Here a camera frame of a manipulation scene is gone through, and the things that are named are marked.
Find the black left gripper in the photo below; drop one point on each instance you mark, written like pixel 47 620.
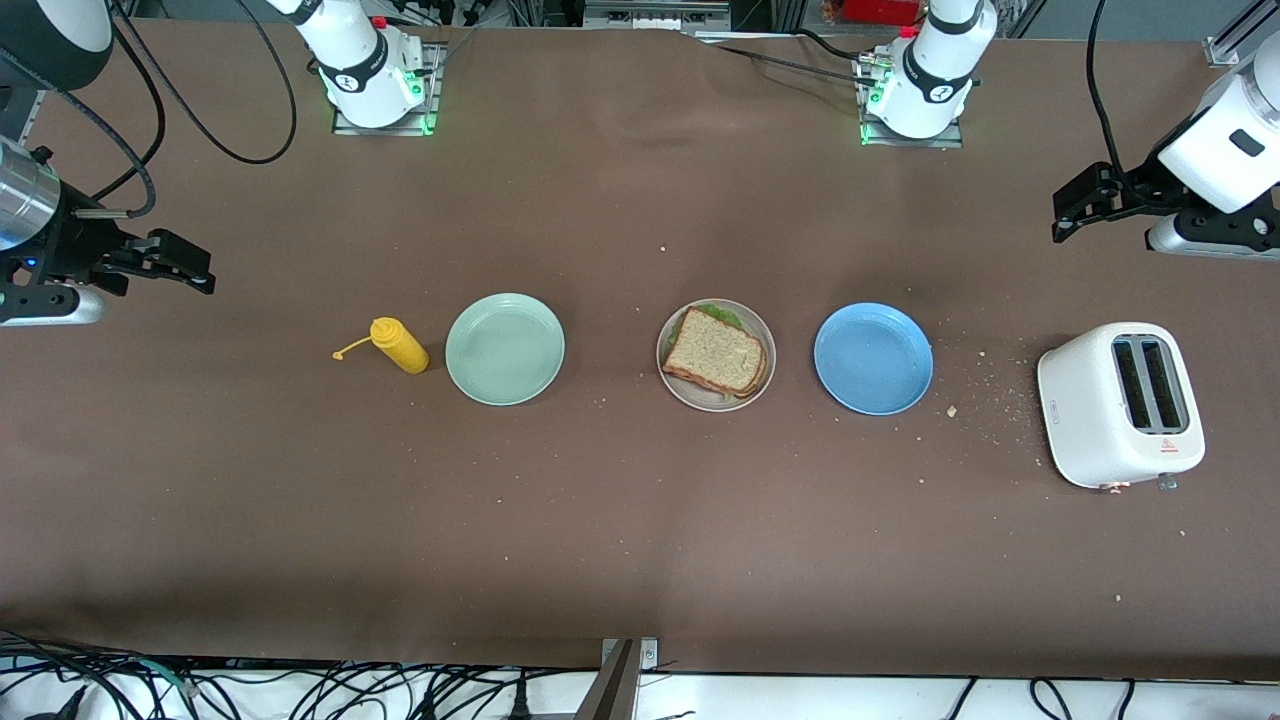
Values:
pixel 1143 190

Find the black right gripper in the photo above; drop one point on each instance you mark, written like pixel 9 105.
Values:
pixel 72 250

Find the yellow squeeze bottle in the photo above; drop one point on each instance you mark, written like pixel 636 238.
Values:
pixel 402 347

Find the green lettuce leaf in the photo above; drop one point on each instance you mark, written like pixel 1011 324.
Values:
pixel 725 312

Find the brown bread slice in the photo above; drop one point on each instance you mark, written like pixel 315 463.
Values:
pixel 715 350
pixel 745 388

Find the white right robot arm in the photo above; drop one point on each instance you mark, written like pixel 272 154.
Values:
pixel 365 60

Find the blue round plate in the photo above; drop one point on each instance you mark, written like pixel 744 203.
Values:
pixel 873 358

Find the green round plate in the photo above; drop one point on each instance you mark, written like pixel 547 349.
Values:
pixel 505 350

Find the beige round plate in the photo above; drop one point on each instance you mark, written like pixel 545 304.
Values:
pixel 700 400

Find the white two-slot toaster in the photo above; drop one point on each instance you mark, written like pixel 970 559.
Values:
pixel 1085 420

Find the red box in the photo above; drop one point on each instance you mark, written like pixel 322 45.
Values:
pixel 880 10

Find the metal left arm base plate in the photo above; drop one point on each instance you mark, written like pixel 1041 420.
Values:
pixel 950 140

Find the aluminium frame profile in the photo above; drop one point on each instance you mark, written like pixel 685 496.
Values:
pixel 1222 50

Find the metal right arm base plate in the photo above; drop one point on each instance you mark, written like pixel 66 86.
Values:
pixel 345 125

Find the grey metal rail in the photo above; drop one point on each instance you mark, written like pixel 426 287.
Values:
pixel 650 15

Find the metal table bracket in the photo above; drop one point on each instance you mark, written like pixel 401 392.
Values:
pixel 615 690

